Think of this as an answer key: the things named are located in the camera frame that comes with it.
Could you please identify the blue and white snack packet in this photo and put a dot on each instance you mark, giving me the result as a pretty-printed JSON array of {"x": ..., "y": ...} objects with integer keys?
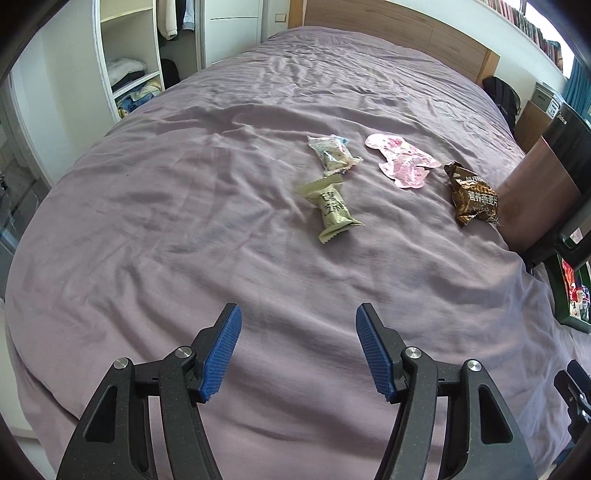
[{"x": 582, "y": 300}]

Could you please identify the row of books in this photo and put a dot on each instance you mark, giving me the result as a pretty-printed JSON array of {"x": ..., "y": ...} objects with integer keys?
[{"x": 531, "y": 27}]

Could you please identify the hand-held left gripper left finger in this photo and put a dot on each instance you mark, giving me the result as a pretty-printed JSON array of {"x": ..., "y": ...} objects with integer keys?
[{"x": 221, "y": 350}]

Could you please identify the brown snack packet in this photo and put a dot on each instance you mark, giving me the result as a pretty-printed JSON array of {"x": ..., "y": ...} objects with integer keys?
[{"x": 475, "y": 198}]

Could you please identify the pile of mixed clothes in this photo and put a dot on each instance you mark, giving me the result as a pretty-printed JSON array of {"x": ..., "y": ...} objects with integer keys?
[{"x": 138, "y": 97}]

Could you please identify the white open shelf unit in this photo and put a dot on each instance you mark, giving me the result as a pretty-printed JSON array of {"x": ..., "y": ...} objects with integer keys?
[{"x": 104, "y": 69}]

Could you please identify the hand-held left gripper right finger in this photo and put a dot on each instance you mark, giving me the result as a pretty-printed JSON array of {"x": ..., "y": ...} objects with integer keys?
[{"x": 374, "y": 350}]

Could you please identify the olive green snack packet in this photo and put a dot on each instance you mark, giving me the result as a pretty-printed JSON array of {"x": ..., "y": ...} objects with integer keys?
[{"x": 330, "y": 207}]

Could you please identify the black and copper kettle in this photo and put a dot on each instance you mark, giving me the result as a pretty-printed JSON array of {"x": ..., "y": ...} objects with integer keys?
[{"x": 531, "y": 184}]

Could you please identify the folded clothes stack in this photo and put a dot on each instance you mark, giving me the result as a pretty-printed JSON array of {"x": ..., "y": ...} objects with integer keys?
[{"x": 124, "y": 69}]

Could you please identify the wooden drawer cabinet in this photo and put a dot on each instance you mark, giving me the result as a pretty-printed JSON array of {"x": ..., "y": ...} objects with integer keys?
[{"x": 531, "y": 124}]

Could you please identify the red and white snack packet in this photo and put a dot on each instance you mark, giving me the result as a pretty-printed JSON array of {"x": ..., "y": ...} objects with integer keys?
[{"x": 569, "y": 277}]

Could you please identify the dark hanging jacket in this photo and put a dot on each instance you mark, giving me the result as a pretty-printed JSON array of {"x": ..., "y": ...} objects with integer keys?
[{"x": 188, "y": 11}]

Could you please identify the wooden headboard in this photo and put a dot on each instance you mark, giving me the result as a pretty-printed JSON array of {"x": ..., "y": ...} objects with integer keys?
[{"x": 415, "y": 27}]

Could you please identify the long teal curtain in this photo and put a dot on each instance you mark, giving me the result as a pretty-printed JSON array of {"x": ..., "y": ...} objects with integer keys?
[{"x": 579, "y": 87}]

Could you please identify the green tray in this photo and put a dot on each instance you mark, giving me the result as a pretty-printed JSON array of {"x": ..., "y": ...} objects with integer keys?
[{"x": 556, "y": 295}]

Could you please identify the white printer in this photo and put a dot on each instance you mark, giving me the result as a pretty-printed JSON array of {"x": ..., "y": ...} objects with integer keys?
[{"x": 549, "y": 99}]

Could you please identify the black backpack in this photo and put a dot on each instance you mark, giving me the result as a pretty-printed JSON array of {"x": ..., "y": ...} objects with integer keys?
[{"x": 501, "y": 99}]

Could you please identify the white hanging garment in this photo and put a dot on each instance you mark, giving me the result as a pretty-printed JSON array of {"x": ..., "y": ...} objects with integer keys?
[{"x": 167, "y": 18}]

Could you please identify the clear bunny print snack packet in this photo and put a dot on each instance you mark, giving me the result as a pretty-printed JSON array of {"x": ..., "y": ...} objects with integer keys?
[{"x": 332, "y": 152}]

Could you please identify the pink cartoon shaped snack packet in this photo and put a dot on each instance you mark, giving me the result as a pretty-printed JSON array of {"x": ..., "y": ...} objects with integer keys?
[{"x": 401, "y": 159}]

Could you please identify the black bag in wardrobe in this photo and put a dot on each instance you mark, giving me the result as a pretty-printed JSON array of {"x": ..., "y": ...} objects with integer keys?
[{"x": 170, "y": 74}]

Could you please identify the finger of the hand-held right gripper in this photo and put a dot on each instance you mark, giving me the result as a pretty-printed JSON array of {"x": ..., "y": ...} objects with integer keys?
[{"x": 575, "y": 383}]

